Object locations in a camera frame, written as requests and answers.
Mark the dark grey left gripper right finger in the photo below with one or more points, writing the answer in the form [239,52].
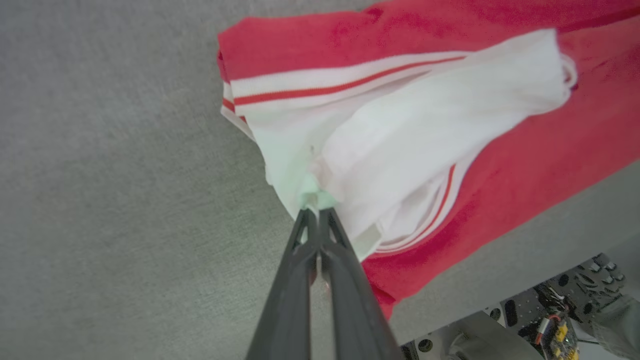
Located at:
[355,320]

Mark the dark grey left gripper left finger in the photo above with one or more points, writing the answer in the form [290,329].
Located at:
[290,310]

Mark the red and white jersey garment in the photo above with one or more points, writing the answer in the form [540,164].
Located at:
[525,175]

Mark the grey perforated robot base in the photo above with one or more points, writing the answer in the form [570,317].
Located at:
[480,335]

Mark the grey fabric sofa cushion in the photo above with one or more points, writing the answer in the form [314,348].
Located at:
[125,200]

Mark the circuit board with yellow parts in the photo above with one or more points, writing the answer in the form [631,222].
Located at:
[560,335]

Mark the grey denim trouser leg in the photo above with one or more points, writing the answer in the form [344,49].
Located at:
[617,322]

